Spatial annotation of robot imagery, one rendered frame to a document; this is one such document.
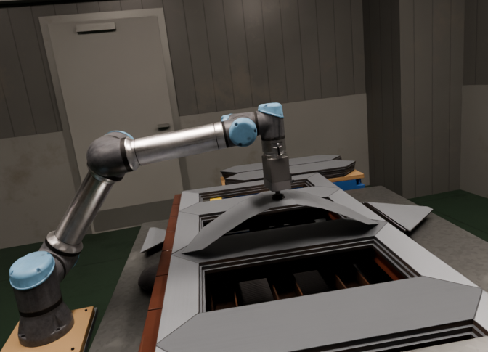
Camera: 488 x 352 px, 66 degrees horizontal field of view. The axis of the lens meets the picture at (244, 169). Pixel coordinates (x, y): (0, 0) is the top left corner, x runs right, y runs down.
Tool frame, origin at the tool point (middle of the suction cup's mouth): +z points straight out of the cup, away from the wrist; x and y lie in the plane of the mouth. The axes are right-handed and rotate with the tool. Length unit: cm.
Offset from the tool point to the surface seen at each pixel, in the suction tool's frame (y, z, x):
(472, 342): -82, -7, 5
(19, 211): 297, 63, 176
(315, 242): -8.7, 12.9, -8.2
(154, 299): -16.4, 15.4, 42.9
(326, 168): 76, 12, -55
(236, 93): 287, -29, -58
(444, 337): -57, 15, -14
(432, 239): -7, 22, -54
